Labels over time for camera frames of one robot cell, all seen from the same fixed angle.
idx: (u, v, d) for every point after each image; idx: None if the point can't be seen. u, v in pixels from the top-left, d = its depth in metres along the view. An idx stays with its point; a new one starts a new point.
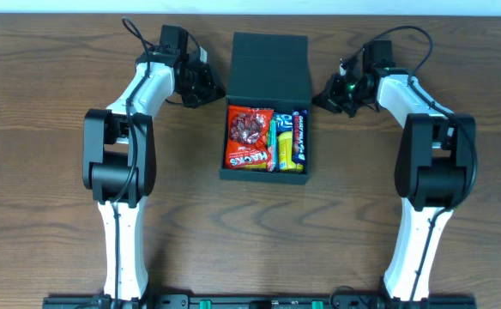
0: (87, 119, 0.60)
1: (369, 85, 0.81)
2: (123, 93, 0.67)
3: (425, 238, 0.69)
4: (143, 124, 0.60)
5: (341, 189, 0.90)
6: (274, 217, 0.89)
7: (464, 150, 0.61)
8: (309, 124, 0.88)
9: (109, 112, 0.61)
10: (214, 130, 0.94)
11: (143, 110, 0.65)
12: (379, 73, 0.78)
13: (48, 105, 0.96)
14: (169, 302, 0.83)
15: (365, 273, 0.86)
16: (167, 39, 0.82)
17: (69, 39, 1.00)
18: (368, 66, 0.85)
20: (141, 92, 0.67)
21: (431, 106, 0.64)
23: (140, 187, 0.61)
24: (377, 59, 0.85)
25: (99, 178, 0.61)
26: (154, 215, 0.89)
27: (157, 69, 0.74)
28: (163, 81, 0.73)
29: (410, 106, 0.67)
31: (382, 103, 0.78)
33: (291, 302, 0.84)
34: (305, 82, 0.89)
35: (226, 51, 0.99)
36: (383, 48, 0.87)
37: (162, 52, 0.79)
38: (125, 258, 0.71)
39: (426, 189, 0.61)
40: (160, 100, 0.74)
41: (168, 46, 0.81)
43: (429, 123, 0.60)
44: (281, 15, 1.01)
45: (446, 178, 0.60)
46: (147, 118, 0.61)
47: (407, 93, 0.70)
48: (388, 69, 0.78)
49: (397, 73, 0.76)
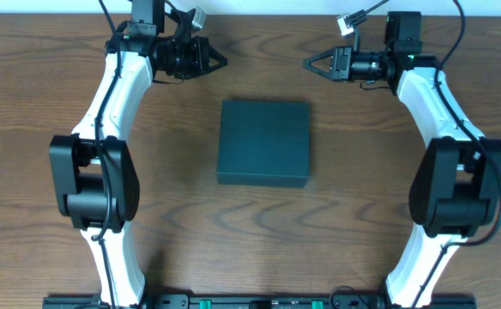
0: (52, 148, 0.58)
1: (389, 74, 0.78)
2: (93, 102, 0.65)
3: (437, 256, 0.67)
4: (113, 152, 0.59)
5: (341, 189, 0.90)
6: (274, 217, 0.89)
7: (490, 181, 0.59)
8: (306, 144, 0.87)
9: (75, 135, 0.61)
10: (214, 130, 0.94)
11: (116, 130, 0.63)
12: (402, 63, 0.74)
13: (48, 105, 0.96)
14: (169, 302, 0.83)
15: (365, 272, 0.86)
16: (140, 12, 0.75)
17: (69, 39, 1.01)
18: (390, 45, 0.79)
20: (110, 106, 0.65)
21: (459, 126, 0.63)
23: (121, 215, 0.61)
24: (402, 39, 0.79)
25: (75, 205, 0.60)
26: (154, 216, 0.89)
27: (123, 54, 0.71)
28: (130, 70, 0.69)
29: (436, 119, 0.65)
31: (402, 98, 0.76)
33: (291, 302, 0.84)
34: (298, 130, 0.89)
35: (226, 50, 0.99)
36: (410, 23, 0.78)
37: (137, 30, 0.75)
38: (118, 275, 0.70)
39: (443, 216, 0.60)
40: (140, 94, 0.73)
41: (141, 21, 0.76)
43: (456, 149, 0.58)
44: (281, 15, 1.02)
45: (466, 208, 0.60)
46: (120, 143, 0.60)
47: (431, 99, 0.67)
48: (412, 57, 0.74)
49: (423, 65, 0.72)
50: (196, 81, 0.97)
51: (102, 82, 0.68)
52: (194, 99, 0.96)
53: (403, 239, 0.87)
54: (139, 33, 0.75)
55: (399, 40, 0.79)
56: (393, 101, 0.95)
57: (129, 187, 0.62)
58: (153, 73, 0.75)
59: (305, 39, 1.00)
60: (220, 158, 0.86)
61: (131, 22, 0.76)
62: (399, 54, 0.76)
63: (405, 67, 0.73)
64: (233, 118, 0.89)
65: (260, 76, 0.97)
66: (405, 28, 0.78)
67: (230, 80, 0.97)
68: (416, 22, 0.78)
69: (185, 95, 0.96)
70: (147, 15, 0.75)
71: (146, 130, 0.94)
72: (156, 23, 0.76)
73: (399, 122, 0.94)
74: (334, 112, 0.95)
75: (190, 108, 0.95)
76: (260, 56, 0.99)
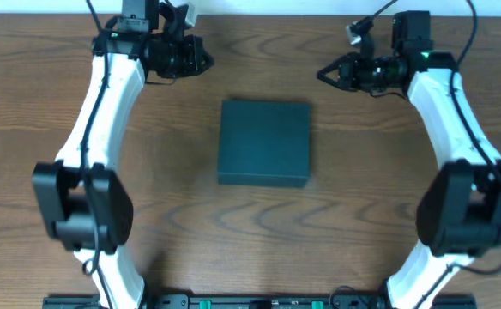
0: (35, 178, 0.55)
1: (401, 72, 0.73)
2: (80, 118, 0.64)
3: (440, 274, 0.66)
4: (99, 181, 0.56)
5: (341, 189, 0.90)
6: (274, 217, 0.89)
7: None
8: (305, 145, 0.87)
9: (59, 162, 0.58)
10: (214, 130, 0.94)
11: (103, 154, 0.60)
12: (415, 63, 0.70)
13: (48, 105, 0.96)
14: (169, 302, 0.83)
15: (365, 273, 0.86)
16: (131, 6, 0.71)
17: (68, 39, 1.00)
18: (399, 45, 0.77)
20: (98, 124, 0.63)
21: (474, 146, 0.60)
23: (109, 239, 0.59)
24: (412, 38, 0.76)
25: (62, 232, 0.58)
26: (154, 216, 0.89)
27: (111, 57, 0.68)
28: (117, 81, 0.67)
29: (449, 136, 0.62)
31: (413, 100, 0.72)
33: (291, 303, 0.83)
34: (298, 131, 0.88)
35: (226, 50, 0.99)
36: (419, 22, 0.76)
37: (128, 27, 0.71)
38: (117, 287, 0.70)
39: (452, 241, 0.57)
40: (132, 100, 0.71)
41: (133, 16, 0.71)
43: (471, 175, 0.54)
44: (281, 15, 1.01)
45: (476, 233, 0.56)
46: (106, 173, 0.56)
47: (445, 109, 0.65)
48: (425, 57, 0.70)
49: (436, 67, 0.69)
50: (196, 81, 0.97)
51: (88, 93, 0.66)
52: (194, 99, 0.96)
53: (403, 239, 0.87)
54: (129, 29, 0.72)
55: (408, 39, 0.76)
56: (393, 101, 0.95)
57: (118, 213, 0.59)
58: (144, 76, 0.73)
59: (305, 38, 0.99)
60: (220, 160, 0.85)
61: (123, 17, 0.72)
62: (411, 53, 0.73)
63: (418, 68, 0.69)
64: (232, 118, 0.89)
65: (260, 76, 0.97)
66: (414, 28, 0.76)
67: (230, 80, 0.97)
68: (425, 22, 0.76)
69: (185, 95, 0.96)
70: (139, 10, 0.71)
71: (146, 130, 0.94)
72: (149, 19, 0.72)
73: (400, 122, 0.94)
74: (334, 112, 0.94)
75: (190, 108, 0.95)
76: (261, 55, 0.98)
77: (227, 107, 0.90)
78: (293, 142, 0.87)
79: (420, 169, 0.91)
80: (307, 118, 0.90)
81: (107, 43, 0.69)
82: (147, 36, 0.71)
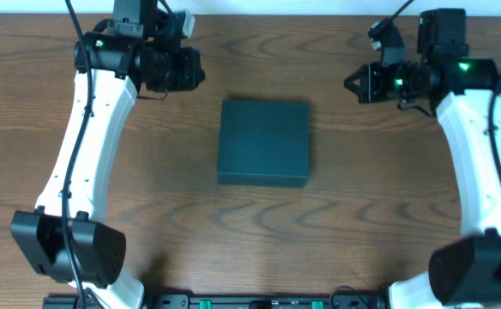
0: (14, 227, 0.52)
1: (431, 82, 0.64)
2: (61, 151, 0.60)
3: None
4: (84, 235, 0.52)
5: (341, 189, 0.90)
6: (274, 217, 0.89)
7: None
8: (305, 145, 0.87)
9: (40, 209, 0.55)
10: (214, 130, 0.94)
11: (87, 203, 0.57)
12: (449, 75, 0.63)
13: (48, 105, 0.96)
14: (169, 302, 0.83)
15: (365, 272, 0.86)
16: (125, 9, 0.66)
17: (69, 39, 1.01)
18: (429, 49, 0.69)
20: (81, 166, 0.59)
21: None
23: (100, 279, 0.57)
24: (443, 40, 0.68)
25: (50, 272, 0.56)
26: (155, 216, 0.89)
27: (97, 74, 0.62)
28: (104, 106, 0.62)
29: (483, 191, 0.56)
31: (442, 119, 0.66)
33: (291, 302, 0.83)
34: (298, 131, 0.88)
35: (226, 50, 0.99)
36: (452, 25, 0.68)
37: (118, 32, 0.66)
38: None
39: (465, 297, 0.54)
40: (123, 121, 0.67)
41: (125, 20, 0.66)
43: (497, 251, 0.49)
44: (281, 15, 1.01)
45: (491, 293, 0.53)
46: (92, 227, 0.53)
47: (479, 154, 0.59)
48: (463, 70, 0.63)
49: (473, 86, 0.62)
50: None
51: (73, 121, 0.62)
52: (194, 99, 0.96)
53: (403, 239, 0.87)
54: (119, 33, 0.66)
55: (439, 41, 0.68)
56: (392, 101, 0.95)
57: (107, 257, 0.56)
58: (135, 93, 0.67)
59: (305, 39, 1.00)
60: (220, 159, 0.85)
61: (112, 21, 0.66)
62: (443, 62, 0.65)
63: (451, 85, 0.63)
64: (232, 118, 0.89)
65: (260, 76, 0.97)
66: (447, 31, 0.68)
67: (230, 80, 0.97)
68: (457, 23, 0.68)
69: (185, 95, 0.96)
70: (133, 13, 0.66)
71: (146, 130, 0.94)
72: (143, 23, 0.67)
73: (399, 122, 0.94)
74: (334, 112, 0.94)
75: (190, 107, 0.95)
76: (261, 55, 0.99)
77: (227, 107, 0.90)
78: (292, 142, 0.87)
79: (419, 169, 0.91)
80: (305, 118, 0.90)
81: (90, 51, 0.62)
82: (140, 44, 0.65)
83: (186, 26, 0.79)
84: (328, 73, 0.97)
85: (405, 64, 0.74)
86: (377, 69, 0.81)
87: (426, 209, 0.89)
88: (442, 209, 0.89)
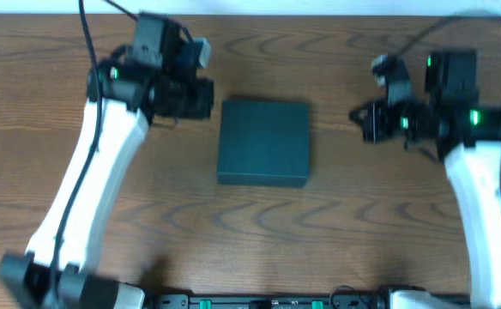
0: (1, 275, 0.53)
1: (439, 132, 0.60)
2: (61, 191, 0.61)
3: None
4: (71, 287, 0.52)
5: (342, 189, 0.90)
6: (274, 217, 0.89)
7: None
8: (305, 145, 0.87)
9: (31, 255, 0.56)
10: (214, 130, 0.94)
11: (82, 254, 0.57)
12: (456, 126, 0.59)
13: (48, 105, 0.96)
14: (169, 302, 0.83)
15: (365, 272, 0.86)
16: (144, 36, 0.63)
17: (69, 39, 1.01)
18: (437, 91, 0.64)
20: (80, 209, 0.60)
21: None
23: None
24: (453, 81, 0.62)
25: None
26: (155, 216, 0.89)
27: (107, 107, 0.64)
28: (111, 143, 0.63)
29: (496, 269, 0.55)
31: (450, 173, 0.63)
33: (291, 302, 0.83)
34: (297, 130, 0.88)
35: (226, 51, 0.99)
36: (466, 65, 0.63)
37: (133, 63, 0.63)
38: None
39: None
40: (130, 154, 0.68)
41: (143, 48, 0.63)
43: None
44: (282, 15, 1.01)
45: None
46: (80, 278, 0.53)
47: (494, 228, 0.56)
48: (473, 123, 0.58)
49: (485, 140, 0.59)
50: None
51: (79, 154, 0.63)
52: None
53: (403, 239, 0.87)
54: (135, 63, 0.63)
55: (448, 87, 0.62)
56: None
57: None
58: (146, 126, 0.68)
59: (305, 39, 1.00)
60: (220, 159, 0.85)
61: (131, 47, 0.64)
62: (452, 110, 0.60)
63: (460, 137, 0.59)
64: (233, 118, 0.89)
65: (261, 76, 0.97)
66: (458, 73, 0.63)
67: (231, 80, 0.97)
68: (470, 69, 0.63)
69: None
70: (152, 42, 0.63)
71: None
72: (163, 53, 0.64)
73: None
74: (334, 112, 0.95)
75: None
76: (261, 55, 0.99)
77: (227, 107, 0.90)
78: (292, 142, 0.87)
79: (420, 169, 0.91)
80: (305, 118, 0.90)
81: (104, 81, 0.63)
82: (149, 78, 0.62)
83: (203, 54, 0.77)
84: (327, 73, 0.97)
85: (412, 105, 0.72)
86: (386, 106, 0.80)
87: (426, 209, 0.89)
88: (442, 208, 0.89)
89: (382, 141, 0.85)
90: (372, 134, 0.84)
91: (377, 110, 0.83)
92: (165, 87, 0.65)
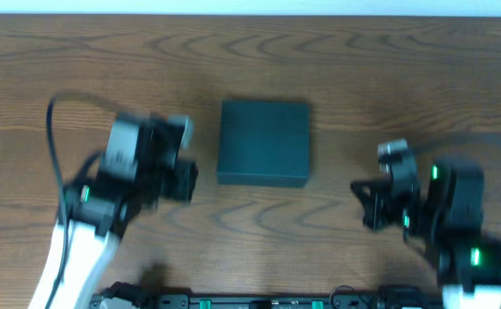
0: None
1: (442, 269, 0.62)
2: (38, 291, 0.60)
3: None
4: None
5: (341, 189, 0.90)
6: (274, 217, 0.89)
7: None
8: (305, 144, 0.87)
9: None
10: (214, 130, 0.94)
11: None
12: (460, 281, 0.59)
13: (48, 105, 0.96)
14: (169, 302, 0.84)
15: (365, 272, 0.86)
16: (118, 146, 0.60)
17: (69, 39, 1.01)
18: (443, 233, 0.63)
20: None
21: None
23: None
24: (460, 207, 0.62)
25: None
26: (154, 216, 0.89)
27: (57, 230, 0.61)
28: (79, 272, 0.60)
29: None
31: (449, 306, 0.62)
33: (291, 303, 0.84)
34: (297, 130, 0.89)
35: (226, 51, 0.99)
36: (473, 182, 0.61)
37: (101, 188, 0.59)
38: None
39: None
40: (102, 269, 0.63)
41: (117, 158, 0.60)
43: None
44: (281, 15, 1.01)
45: None
46: None
47: None
48: (474, 263, 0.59)
49: (486, 287, 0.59)
50: (197, 82, 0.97)
51: (53, 247, 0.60)
52: (194, 99, 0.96)
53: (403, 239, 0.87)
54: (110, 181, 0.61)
55: (452, 208, 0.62)
56: (393, 102, 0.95)
57: None
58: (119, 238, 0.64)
59: (305, 39, 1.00)
60: (220, 160, 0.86)
61: (107, 155, 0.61)
62: (461, 267, 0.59)
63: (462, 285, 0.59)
64: (233, 118, 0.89)
65: (260, 76, 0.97)
66: (471, 196, 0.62)
67: (230, 80, 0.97)
68: (474, 188, 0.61)
69: (185, 95, 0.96)
70: (126, 152, 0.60)
71: None
72: (139, 161, 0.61)
73: (399, 122, 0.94)
74: (334, 112, 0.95)
75: (190, 108, 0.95)
76: (261, 56, 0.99)
77: (228, 107, 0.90)
78: (292, 141, 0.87)
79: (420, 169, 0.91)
80: (305, 118, 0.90)
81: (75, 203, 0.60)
82: (121, 195, 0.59)
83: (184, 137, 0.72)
84: (327, 73, 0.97)
85: (415, 200, 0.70)
86: (387, 193, 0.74)
87: None
88: None
89: (378, 230, 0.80)
90: (373, 223, 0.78)
91: (379, 200, 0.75)
92: (139, 198, 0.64)
